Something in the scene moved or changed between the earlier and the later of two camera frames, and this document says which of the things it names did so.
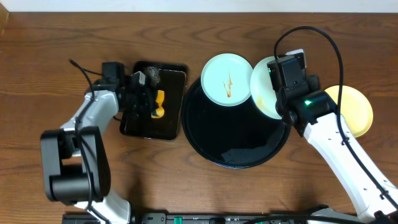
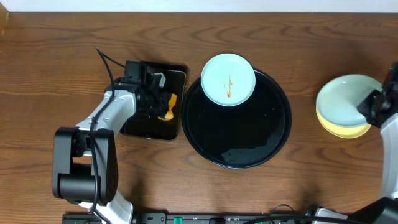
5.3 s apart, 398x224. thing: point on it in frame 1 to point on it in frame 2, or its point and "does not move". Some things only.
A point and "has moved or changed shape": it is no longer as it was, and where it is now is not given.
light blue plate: x=226 y=79 does not move
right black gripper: x=314 y=84 to x=365 y=107
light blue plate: x=262 y=89 to x=337 y=99
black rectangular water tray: x=171 y=82 does not move
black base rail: x=175 y=218 does not move
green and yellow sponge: x=159 y=112 has moved or changed shape
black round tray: x=237 y=136 does not move
